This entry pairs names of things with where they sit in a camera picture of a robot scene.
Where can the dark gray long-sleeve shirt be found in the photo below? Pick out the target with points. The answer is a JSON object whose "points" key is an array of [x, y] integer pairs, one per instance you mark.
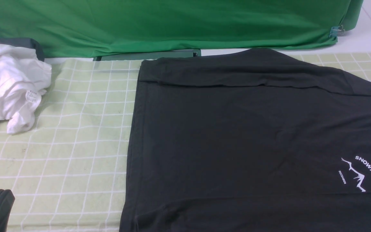
{"points": [[255, 141]]}

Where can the gray garment behind white shirt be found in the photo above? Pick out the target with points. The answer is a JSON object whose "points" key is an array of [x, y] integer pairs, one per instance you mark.
{"points": [[27, 43]]}

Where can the crumpled white shirt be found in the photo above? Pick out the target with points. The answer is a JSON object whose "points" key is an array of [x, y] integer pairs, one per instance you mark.
{"points": [[24, 80]]}

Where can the dark green backdrop base bar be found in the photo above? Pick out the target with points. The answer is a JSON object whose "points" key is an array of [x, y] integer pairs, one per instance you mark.
{"points": [[183, 53]]}

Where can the green checkered table cloth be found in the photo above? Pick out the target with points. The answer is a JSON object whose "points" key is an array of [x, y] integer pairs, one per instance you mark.
{"points": [[68, 174]]}

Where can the green backdrop cloth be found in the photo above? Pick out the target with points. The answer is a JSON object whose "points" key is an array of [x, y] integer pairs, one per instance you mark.
{"points": [[92, 28]]}

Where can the blue binder clip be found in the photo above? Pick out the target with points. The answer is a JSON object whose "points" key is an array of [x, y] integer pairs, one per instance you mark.
{"points": [[337, 31]]}

